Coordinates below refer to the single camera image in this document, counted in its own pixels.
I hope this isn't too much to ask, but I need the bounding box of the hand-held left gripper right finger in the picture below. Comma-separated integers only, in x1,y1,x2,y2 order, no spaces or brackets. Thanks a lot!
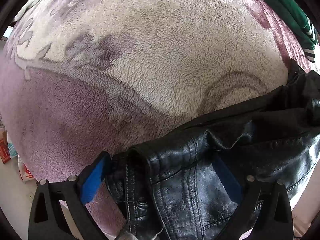
212,155,294,240

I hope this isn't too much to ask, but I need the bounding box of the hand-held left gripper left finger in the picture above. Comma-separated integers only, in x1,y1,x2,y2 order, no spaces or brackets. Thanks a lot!
28,151,111,240

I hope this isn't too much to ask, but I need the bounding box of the black leather jacket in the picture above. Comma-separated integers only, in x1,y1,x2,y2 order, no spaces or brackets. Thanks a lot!
105,65,320,240

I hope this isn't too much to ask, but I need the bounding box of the red and white packet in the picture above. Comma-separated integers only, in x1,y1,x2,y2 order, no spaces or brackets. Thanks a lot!
18,162,36,182

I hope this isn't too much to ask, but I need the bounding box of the red cardboard box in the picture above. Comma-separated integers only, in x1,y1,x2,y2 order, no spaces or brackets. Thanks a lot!
0,129,12,165

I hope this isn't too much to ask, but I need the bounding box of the floral fleece blanket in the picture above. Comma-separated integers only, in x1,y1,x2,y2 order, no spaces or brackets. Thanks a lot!
0,0,312,240

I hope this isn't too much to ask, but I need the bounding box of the green folded garment with stripes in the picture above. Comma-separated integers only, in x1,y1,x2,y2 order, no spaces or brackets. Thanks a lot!
260,0,320,63

